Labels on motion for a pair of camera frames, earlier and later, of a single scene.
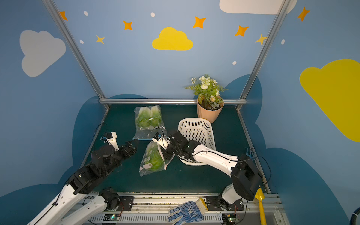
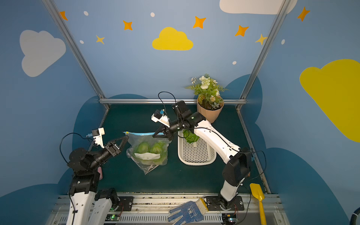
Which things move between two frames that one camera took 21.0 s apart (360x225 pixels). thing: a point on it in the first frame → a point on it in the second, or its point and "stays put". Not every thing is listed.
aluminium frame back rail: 164,101 stays put
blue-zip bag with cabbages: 148,122 → 147,151
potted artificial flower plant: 209,103 stays put
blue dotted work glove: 191,212 stays put
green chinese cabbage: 154,157 → 190,137
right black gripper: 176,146 → 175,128
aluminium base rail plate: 153,209 stays put
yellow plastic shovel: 260,196 stays put
